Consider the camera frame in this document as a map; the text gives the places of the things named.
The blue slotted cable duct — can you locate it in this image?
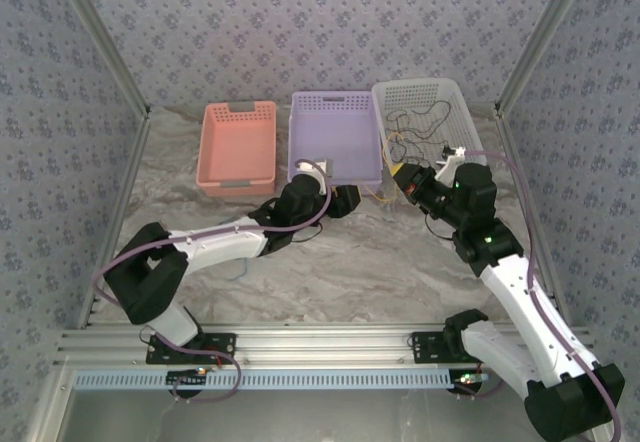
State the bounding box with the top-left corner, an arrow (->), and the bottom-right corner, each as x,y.
73,369 -> 457,391

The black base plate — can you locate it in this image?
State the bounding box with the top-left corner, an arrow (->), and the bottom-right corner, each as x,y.
146,331 -> 237,366
410,330 -> 504,365

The small controller board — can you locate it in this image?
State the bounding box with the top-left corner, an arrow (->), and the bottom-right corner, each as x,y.
166,368 -> 210,389
451,370 -> 492,394

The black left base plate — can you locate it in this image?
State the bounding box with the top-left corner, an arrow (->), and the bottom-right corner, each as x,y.
146,331 -> 237,366

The purple plastic basket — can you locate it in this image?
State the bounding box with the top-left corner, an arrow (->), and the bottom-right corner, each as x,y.
287,90 -> 385,197

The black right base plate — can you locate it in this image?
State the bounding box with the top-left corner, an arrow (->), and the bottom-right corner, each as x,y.
410,330 -> 504,365

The black cable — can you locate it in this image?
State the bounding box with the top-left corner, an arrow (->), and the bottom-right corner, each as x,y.
387,100 -> 454,166

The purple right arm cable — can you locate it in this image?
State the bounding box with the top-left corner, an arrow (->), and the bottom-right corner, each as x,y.
464,150 -> 626,442

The white plastic basket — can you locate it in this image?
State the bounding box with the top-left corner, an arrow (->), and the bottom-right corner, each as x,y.
370,77 -> 488,184

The aluminium front rail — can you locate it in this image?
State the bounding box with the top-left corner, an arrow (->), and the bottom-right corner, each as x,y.
54,324 -> 599,369

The pink plastic basket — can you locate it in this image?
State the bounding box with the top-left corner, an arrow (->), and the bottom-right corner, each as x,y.
196,100 -> 278,198

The blue cable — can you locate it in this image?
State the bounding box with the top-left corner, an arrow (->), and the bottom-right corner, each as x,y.
219,218 -> 250,284

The aluminium frame post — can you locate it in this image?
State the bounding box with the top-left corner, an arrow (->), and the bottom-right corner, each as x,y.
49,0 -> 152,119
493,0 -> 597,116

